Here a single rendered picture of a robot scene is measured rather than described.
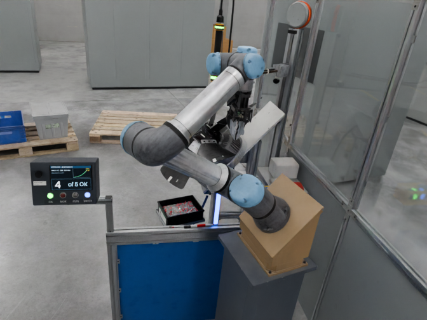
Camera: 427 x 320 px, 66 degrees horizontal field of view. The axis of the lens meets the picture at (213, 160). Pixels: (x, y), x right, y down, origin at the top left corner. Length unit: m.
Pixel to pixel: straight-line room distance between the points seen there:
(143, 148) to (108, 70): 6.38
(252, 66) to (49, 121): 3.74
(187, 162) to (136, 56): 6.27
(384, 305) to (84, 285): 1.93
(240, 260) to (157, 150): 0.64
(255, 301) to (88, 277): 1.61
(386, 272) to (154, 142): 1.23
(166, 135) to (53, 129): 3.72
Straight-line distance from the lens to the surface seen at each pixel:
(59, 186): 1.55
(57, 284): 2.75
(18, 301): 2.72
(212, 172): 1.21
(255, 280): 1.32
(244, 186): 1.18
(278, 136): 2.44
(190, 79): 7.74
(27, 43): 8.78
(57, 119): 4.55
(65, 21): 13.82
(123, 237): 1.73
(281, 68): 2.22
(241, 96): 1.23
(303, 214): 1.29
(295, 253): 1.34
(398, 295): 1.73
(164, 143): 0.93
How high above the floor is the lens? 1.93
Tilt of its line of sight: 26 degrees down
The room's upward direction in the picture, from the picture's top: 6 degrees clockwise
